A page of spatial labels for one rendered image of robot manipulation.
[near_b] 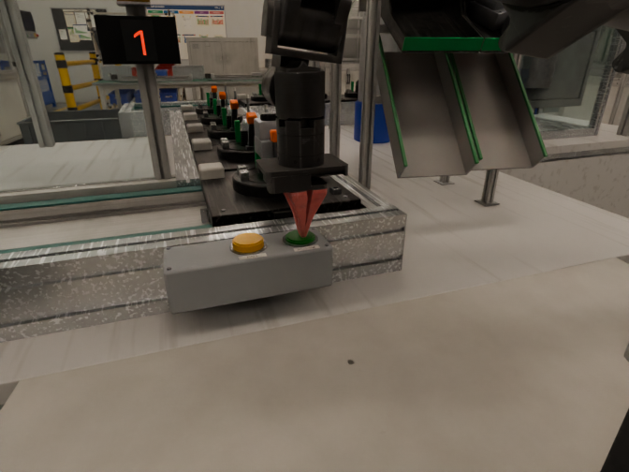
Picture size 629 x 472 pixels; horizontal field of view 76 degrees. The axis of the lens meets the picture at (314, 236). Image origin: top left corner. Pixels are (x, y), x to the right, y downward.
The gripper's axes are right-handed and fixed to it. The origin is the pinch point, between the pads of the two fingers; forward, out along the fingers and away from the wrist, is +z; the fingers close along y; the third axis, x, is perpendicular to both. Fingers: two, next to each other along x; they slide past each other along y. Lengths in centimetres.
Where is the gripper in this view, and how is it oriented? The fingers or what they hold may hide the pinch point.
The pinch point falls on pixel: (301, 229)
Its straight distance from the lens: 53.5
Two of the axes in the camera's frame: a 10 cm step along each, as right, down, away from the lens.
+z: 0.0, 9.1, 4.2
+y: -9.5, 1.4, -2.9
